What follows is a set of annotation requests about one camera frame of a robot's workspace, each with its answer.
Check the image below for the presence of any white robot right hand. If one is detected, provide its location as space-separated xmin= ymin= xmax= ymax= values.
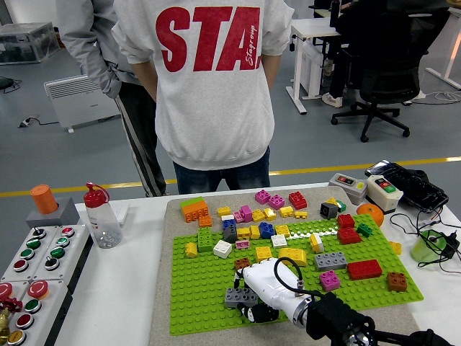
xmin=232 ymin=257 xmax=311 ymax=324

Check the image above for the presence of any grey two-by-four brick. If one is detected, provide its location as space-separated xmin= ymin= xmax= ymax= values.
xmin=313 ymin=251 xmax=349 ymax=272
xmin=225 ymin=287 xmax=259 ymax=309

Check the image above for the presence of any green studded baseplate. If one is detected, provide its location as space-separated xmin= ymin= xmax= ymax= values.
xmin=168 ymin=213 xmax=425 ymax=337

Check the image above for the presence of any orange cylinder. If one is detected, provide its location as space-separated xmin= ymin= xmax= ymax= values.
xmin=30 ymin=184 xmax=59 ymax=216

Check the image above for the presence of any yellow square brick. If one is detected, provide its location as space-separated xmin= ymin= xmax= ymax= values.
xmin=254 ymin=246 xmax=274 ymax=263

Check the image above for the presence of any yellow curved brick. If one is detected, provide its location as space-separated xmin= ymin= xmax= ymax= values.
xmin=277 ymin=247 xmax=308 ymax=267

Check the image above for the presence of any blue square brick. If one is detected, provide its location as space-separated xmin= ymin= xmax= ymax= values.
xmin=258 ymin=221 xmax=277 ymax=239

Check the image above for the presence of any yellow and white brick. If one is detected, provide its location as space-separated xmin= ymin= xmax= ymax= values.
xmin=308 ymin=232 xmax=325 ymax=253

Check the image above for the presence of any tall lime green brick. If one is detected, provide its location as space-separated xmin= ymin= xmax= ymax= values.
xmin=196 ymin=227 xmax=214 ymax=253

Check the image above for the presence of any red square brick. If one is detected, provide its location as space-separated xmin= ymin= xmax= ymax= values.
xmin=336 ymin=213 xmax=356 ymax=229
xmin=288 ymin=191 xmax=308 ymax=210

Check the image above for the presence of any wide red brick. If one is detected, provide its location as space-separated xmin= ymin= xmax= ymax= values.
xmin=336 ymin=227 xmax=362 ymax=245

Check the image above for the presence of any red two-by-four brick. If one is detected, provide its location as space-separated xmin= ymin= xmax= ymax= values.
xmin=346 ymin=259 xmax=383 ymax=281

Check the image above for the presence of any black cube brick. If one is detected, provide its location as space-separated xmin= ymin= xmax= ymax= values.
xmin=320 ymin=201 xmax=339 ymax=219

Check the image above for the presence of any orange brick with lime top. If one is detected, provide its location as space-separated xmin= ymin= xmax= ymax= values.
xmin=180 ymin=196 xmax=210 ymax=223

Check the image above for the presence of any orange fruit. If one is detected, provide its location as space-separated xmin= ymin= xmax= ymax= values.
xmin=356 ymin=203 xmax=385 ymax=227

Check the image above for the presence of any green translucent cup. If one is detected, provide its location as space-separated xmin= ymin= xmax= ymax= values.
xmin=410 ymin=229 xmax=451 ymax=263

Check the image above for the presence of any black electronic device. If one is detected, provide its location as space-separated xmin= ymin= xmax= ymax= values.
xmin=364 ymin=160 xmax=449 ymax=213

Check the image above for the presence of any clear bottle with red cap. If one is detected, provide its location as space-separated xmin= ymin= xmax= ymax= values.
xmin=83 ymin=182 xmax=123 ymax=249

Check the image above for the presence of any person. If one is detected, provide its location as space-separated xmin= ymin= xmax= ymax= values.
xmin=321 ymin=0 xmax=415 ymax=109
xmin=111 ymin=0 xmax=295 ymax=195
xmin=55 ymin=0 xmax=169 ymax=198

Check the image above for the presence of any grey block with round hole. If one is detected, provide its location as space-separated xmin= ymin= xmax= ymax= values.
xmin=25 ymin=196 xmax=81 ymax=228

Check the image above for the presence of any grey four-button control box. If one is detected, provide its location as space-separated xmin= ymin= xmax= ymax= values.
xmin=31 ymin=223 xmax=91 ymax=295
xmin=0 ymin=226 xmax=61 ymax=283

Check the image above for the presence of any white cabinet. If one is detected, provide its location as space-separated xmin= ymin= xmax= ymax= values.
xmin=300 ymin=39 xmax=325 ymax=99

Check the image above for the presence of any black office chair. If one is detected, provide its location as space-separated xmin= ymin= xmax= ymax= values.
xmin=330 ymin=6 xmax=451 ymax=143

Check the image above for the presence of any grey emergency-stop control box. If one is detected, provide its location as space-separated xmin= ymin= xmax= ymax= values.
xmin=6 ymin=279 xmax=75 ymax=346
xmin=0 ymin=280 xmax=30 ymax=346

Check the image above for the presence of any white desk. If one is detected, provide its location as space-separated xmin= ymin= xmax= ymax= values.
xmin=287 ymin=17 xmax=352 ymax=115
xmin=424 ymin=6 xmax=461 ymax=91

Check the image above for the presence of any white panel heater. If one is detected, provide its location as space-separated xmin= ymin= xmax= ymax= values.
xmin=43 ymin=74 xmax=122 ymax=135

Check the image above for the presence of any black bottle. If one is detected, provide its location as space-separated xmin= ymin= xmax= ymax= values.
xmin=329 ymin=0 xmax=341 ymax=28

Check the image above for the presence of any grey floor socket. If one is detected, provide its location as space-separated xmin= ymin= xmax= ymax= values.
xmin=17 ymin=115 xmax=40 ymax=129

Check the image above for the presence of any clear storage box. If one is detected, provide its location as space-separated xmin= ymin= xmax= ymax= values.
xmin=0 ymin=22 xmax=61 ymax=66

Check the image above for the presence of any grey switch box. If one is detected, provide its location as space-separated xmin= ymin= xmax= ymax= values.
xmin=328 ymin=172 xmax=369 ymax=205

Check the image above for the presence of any beige switch box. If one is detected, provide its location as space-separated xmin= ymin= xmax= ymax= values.
xmin=366 ymin=174 xmax=404 ymax=214

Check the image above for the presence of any white wall switch plate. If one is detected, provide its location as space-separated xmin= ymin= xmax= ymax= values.
xmin=106 ymin=200 xmax=130 ymax=228

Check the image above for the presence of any brass valve with red handle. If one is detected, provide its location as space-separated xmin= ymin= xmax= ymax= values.
xmin=0 ymin=297 xmax=23 ymax=342

